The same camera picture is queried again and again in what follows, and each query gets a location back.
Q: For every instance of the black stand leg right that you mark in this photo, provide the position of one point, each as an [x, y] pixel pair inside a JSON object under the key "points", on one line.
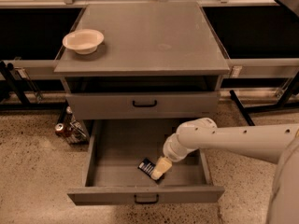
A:
{"points": [[241, 108]]}

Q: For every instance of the black stand leg left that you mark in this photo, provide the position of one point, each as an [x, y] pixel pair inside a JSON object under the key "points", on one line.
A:
{"points": [[13, 84]]}

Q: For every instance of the closed grey top drawer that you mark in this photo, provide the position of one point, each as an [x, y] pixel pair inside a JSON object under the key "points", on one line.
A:
{"points": [[119, 105]]}

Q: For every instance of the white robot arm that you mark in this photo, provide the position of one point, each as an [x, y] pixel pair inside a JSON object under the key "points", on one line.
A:
{"points": [[278, 144]]}

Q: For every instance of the open grey middle drawer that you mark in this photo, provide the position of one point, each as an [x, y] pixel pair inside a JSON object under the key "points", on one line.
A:
{"points": [[111, 174]]}

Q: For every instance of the dark bottle on floor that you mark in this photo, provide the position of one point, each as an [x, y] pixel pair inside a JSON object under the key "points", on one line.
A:
{"points": [[68, 115]]}

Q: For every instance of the red soda can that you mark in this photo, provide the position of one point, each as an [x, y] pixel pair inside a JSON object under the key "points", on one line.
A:
{"points": [[59, 129]]}

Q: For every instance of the white bowl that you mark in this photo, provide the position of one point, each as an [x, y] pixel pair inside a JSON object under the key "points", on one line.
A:
{"points": [[84, 41]]}

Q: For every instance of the black stand leg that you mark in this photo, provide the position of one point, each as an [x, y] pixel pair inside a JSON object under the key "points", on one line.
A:
{"points": [[13, 84], [241, 108]]}

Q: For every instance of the grey drawer cabinet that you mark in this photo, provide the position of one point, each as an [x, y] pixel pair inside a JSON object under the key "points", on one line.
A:
{"points": [[147, 47]]}

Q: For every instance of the black middle drawer handle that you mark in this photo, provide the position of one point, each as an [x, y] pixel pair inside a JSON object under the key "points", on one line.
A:
{"points": [[146, 199]]}

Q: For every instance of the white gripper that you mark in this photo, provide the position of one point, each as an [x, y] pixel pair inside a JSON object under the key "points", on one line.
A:
{"points": [[171, 152]]}

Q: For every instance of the black drawer handle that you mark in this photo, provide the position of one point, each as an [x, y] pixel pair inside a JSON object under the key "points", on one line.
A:
{"points": [[146, 199], [144, 105]]}

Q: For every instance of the blue rxbar blueberry bar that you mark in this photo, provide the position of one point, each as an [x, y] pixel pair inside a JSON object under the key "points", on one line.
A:
{"points": [[147, 167]]}

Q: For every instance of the black top drawer handle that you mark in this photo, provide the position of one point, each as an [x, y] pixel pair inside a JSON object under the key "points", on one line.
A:
{"points": [[144, 105]]}

